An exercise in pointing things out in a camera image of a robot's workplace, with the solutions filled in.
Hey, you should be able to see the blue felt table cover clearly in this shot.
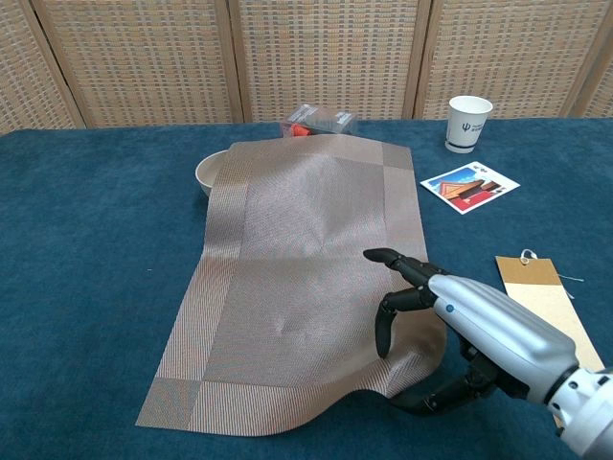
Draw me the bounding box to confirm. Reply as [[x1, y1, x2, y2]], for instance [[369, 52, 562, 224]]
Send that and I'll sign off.
[[0, 117, 613, 460]]

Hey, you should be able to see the white round bowl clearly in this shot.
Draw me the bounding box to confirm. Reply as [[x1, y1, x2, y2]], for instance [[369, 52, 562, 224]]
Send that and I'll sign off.
[[194, 149, 231, 198]]

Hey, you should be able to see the brown and cream paper tag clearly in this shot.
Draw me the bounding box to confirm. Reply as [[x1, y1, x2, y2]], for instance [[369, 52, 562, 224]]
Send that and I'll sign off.
[[494, 247, 607, 427]]

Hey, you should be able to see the grey woven placemat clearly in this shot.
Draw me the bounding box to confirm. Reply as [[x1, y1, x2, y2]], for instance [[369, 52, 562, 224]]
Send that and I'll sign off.
[[135, 132, 449, 437]]

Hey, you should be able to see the woven bamboo screen panel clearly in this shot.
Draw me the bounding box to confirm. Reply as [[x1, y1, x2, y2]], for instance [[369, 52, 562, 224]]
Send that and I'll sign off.
[[29, 0, 244, 129], [559, 28, 613, 119], [414, 0, 613, 121], [0, 0, 87, 135], [227, 0, 433, 124]]

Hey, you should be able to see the clear box with red parts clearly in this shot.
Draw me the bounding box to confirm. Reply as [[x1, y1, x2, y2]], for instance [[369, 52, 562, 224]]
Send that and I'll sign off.
[[281, 103, 359, 139]]

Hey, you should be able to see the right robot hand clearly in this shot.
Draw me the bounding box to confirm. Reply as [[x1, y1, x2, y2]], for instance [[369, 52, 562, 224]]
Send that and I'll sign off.
[[362, 247, 580, 416]]

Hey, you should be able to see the white paper cup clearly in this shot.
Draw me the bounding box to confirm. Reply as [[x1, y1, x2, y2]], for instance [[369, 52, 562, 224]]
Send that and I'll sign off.
[[443, 95, 494, 154]]

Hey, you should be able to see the picture postcard with red building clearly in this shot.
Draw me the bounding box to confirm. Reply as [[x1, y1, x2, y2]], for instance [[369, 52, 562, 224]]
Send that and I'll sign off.
[[419, 160, 522, 216]]

